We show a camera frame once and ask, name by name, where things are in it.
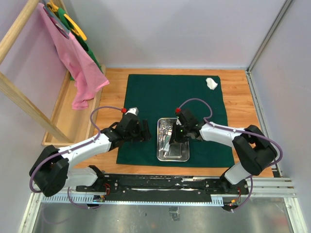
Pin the steel instrument tray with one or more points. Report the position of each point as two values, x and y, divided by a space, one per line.
166 152

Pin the yellow hanger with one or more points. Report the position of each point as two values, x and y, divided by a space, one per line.
73 27

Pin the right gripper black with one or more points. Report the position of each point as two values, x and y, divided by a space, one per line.
174 138

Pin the white gauze roll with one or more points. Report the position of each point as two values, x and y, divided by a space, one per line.
211 84

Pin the grey hanger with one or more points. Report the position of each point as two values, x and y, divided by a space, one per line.
56 21

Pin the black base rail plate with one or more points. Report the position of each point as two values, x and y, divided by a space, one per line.
157 188

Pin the pink cloth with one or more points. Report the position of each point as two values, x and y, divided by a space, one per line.
88 77

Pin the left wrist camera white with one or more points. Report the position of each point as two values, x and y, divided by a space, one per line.
133 110

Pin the steel surgical scissors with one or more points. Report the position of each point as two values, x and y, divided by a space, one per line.
165 132

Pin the blue suture packet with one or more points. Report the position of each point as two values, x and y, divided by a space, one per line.
166 145

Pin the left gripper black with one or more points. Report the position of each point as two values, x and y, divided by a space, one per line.
143 135

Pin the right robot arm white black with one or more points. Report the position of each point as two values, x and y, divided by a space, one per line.
254 150

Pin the dark green surgical cloth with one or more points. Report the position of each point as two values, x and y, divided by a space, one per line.
158 96

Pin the green garment on hanger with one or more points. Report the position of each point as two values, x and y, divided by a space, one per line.
61 14

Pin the wooden rack frame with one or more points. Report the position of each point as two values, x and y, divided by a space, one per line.
33 66

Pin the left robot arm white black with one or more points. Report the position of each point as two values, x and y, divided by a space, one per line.
55 169

